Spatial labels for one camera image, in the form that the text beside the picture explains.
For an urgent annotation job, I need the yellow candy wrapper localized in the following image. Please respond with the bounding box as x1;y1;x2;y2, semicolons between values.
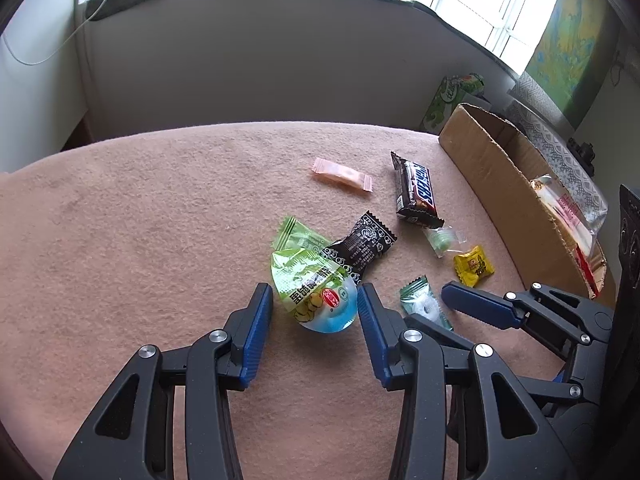
454;245;495;287

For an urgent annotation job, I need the small green mint wrapper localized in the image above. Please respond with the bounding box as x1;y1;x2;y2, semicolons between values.
399;275;454;330

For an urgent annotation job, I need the clear green candy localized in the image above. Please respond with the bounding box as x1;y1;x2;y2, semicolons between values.
423;224;466;258

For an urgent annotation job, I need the green jelly cup snack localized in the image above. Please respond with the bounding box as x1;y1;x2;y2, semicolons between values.
270;248;358;334

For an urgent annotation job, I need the black patterned candy wrapper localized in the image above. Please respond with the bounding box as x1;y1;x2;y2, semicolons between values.
320;211;397;284

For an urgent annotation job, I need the Snickers bar english label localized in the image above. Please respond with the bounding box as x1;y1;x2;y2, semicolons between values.
390;152;445;229

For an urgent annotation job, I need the bagged sliced bread loaf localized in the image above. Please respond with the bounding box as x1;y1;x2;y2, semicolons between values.
530;174;605;268

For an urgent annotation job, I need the pink candy wrapper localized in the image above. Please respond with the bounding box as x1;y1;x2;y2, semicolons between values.
311;157;373;193

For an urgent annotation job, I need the light green snack packet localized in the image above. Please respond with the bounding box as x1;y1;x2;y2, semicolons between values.
271;216;331;252

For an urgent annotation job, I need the brown cardboard box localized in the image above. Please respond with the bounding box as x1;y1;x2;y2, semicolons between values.
438;104;616;307

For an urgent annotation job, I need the small black teapot set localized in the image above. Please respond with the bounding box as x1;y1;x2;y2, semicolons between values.
566;138;596;178

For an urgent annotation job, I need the white lace cloth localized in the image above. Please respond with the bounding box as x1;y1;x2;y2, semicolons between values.
504;101;608;231

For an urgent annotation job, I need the green white paper bag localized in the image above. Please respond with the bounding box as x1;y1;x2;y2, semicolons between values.
420;73;491;134

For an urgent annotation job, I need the wall map poster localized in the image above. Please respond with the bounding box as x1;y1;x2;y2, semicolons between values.
510;0;620;136

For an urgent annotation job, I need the white hanging cable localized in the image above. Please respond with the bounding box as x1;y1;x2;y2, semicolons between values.
0;0;114;68

